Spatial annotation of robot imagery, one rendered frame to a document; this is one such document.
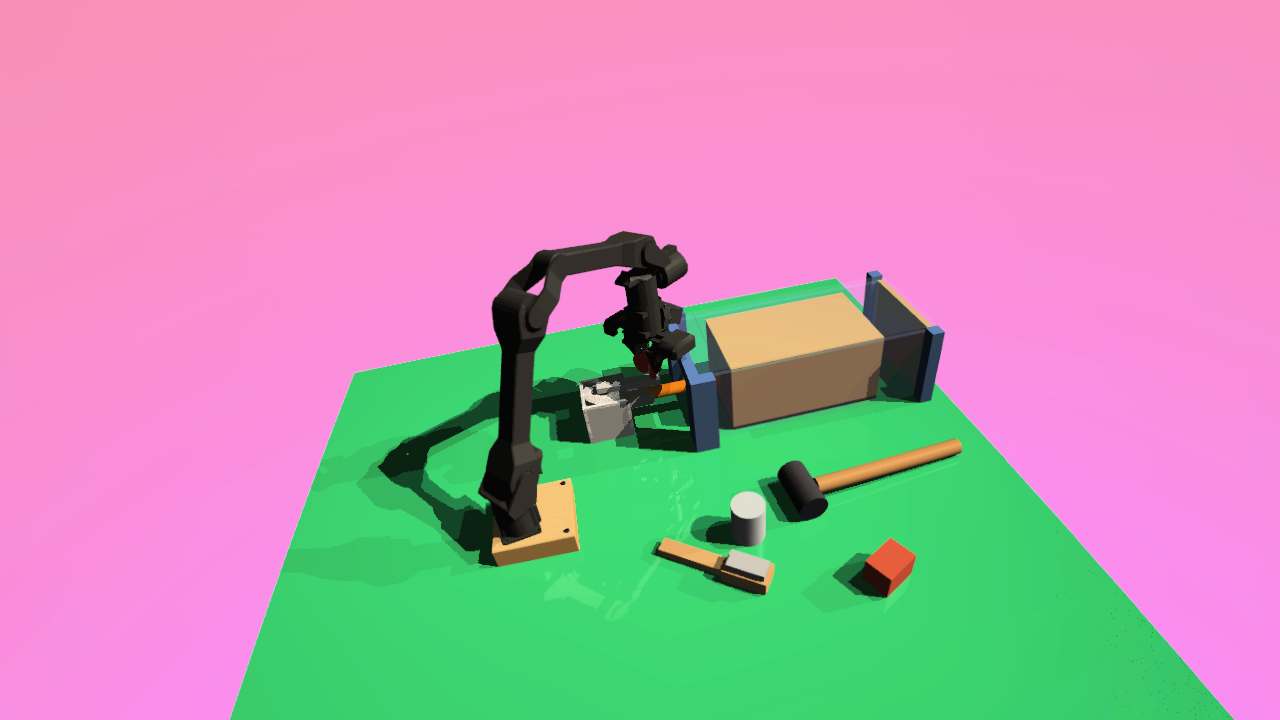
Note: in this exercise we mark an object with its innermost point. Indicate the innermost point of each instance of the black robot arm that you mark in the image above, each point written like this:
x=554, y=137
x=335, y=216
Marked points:
x=520, y=321

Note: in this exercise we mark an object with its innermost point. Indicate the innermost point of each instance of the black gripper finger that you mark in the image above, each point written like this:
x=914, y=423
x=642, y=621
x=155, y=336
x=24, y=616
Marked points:
x=637, y=346
x=655, y=359

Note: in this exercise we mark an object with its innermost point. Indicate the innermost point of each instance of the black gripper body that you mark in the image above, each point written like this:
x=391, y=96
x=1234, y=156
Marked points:
x=645, y=322

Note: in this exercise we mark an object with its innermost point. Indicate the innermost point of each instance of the blue flat bar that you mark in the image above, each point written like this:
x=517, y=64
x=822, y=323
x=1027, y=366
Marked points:
x=694, y=392

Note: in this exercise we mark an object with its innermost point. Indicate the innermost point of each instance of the white cylinder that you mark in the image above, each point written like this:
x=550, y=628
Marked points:
x=748, y=518

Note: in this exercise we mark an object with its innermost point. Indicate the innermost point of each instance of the black mallet with orange handle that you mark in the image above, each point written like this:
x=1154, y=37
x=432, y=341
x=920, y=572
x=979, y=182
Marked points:
x=806, y=492

